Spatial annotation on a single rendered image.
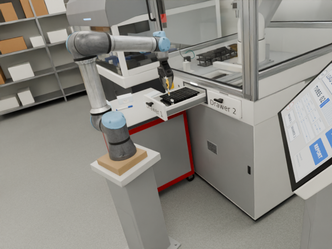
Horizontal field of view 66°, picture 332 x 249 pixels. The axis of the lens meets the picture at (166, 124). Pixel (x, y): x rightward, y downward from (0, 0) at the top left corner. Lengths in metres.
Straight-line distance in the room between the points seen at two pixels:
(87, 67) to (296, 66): 1.14
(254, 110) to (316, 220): 0.61
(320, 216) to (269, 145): 0.63
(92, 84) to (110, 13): 1.10
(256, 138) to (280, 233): 0.73
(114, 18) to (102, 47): 1.15
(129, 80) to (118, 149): 1.23
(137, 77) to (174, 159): 0.89
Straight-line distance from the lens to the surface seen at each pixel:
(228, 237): 1.94
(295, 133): 1.03
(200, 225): 2.02
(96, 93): 1.39
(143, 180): 1.45
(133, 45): 1.33
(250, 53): 1.37
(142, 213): 1.55
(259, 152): 1.63
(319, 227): 1.22
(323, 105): 1.01
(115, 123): 1.29
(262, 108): 1.51
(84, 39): 1.26
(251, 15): 1.33
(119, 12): 2.40
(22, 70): 5.25
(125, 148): 1.34
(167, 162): 2.09
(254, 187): 1.77
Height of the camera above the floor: 1.52
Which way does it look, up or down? 26 degrees down
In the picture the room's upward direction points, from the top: 10 degrees counter-clockwise
